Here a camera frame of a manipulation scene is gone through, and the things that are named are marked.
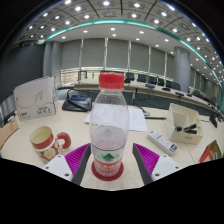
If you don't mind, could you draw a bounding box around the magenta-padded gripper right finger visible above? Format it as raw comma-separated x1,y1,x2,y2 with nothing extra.
131,142,183,186

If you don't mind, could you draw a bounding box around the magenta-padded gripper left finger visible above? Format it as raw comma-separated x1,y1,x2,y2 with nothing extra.
40,142,92,186

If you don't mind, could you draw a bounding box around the clear red-capped water bottle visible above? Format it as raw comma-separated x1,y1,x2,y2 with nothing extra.
88,71,130,178

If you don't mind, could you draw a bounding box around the white remote control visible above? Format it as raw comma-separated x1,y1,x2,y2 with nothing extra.
147,129,179,156

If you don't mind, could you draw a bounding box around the red flowered ceramic mug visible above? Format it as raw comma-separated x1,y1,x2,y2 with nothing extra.
29,125,72,164

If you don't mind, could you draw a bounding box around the white paper sheet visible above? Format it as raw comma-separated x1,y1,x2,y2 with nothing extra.
84,106,149,133

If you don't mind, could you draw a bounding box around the small open white box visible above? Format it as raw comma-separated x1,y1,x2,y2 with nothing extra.
165,102,205,145

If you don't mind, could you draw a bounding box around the black bag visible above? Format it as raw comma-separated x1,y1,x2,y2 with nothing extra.
61,89,93,112

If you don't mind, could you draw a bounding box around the open red carton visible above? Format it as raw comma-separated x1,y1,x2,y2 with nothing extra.
199,139,223,164

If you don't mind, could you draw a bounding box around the white cardboard box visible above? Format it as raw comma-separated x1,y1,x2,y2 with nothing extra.
12,76,58,122

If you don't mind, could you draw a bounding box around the brown paper envelope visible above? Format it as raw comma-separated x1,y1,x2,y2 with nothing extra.
0,117,20,150

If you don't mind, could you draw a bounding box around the group of black office chairs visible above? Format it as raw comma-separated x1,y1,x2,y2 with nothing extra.
78,69,214,101

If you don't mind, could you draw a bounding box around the black power adapter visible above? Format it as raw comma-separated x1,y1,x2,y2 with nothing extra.
1,111,17,125

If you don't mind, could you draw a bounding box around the group of ceiling lights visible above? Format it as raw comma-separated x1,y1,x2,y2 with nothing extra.
19,0,224,79

